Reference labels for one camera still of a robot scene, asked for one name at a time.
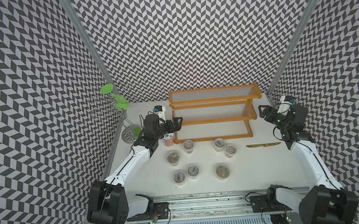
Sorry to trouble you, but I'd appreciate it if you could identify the orange seed container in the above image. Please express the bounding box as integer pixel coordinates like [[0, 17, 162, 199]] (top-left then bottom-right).
[[213, 138, 226, 152]]

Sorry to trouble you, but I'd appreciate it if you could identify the red seed container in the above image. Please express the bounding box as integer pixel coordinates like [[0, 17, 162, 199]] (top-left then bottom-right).
[[225, 143, 237, 158]]

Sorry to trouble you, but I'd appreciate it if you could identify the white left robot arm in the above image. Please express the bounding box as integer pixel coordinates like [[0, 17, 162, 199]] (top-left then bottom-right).
[[87, 114, 183, 224]]

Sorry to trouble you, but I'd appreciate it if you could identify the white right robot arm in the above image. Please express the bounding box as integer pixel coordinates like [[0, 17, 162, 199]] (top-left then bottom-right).
[[258, 102, 359, 224]]

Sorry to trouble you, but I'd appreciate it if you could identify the tall red illustrated-lid container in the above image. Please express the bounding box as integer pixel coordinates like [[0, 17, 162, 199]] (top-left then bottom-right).
[[162, 133, 175, 147]]

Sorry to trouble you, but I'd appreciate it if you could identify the red-label seed container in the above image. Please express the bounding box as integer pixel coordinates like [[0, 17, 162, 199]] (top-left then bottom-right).
[[183, 140, 194, 154]]

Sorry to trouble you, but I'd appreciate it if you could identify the green seed container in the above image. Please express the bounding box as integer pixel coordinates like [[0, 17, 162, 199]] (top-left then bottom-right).
[[166, 151, 180, 166]]

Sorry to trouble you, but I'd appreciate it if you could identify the orange three-tier wooden shelf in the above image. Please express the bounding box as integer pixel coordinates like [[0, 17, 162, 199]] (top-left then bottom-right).
[[169, 83, 262, 144]]

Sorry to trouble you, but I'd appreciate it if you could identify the dark seed container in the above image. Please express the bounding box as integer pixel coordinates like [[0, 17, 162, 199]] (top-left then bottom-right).
[[187, 164, 200, 179]]

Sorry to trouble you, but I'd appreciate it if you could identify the front left seed container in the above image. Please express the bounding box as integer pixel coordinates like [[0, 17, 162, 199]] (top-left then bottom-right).
[[173, 170, 186, 186]]

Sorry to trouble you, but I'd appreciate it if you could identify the front right seed container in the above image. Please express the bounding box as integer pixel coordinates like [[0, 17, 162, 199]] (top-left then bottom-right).
[[215, 164, 230, 180]]

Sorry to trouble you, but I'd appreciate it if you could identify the golden patterned knife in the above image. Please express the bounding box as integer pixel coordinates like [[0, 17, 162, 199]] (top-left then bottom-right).
[[246, 142, 281, 148]]

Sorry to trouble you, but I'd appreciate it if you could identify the chrome stand with green cups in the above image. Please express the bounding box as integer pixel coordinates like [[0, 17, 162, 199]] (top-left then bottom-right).
[[89, 83, 142, 143]]

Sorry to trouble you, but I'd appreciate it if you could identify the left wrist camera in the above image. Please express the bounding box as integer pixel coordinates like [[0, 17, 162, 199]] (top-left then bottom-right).
[[153, 105, 166, 121]]

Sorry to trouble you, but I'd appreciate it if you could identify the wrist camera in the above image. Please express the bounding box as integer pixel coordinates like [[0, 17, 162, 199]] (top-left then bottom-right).
[[277, 95, 296, 113], [153, 105, 166, 121]]

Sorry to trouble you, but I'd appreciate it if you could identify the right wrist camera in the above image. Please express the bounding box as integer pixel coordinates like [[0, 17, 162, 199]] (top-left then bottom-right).
[[277, 95, 296, 113]]

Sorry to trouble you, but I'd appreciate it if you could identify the metal base rail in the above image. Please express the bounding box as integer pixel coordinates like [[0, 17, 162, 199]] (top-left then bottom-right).
[[83, 190, 303, 224]]

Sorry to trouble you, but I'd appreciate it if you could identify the right metal corner post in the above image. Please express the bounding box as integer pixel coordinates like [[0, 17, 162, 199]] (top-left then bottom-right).
[[266, 0, 319, 98]]

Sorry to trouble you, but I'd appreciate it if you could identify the metal corner post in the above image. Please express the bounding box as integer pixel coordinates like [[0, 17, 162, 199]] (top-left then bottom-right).
[[266, 0, 319, 98], [58, 0, 121, 94]]

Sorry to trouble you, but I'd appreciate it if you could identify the left metal corner post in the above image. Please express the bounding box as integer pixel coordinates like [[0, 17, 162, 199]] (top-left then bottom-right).
[[58, 0, 121, 94]]

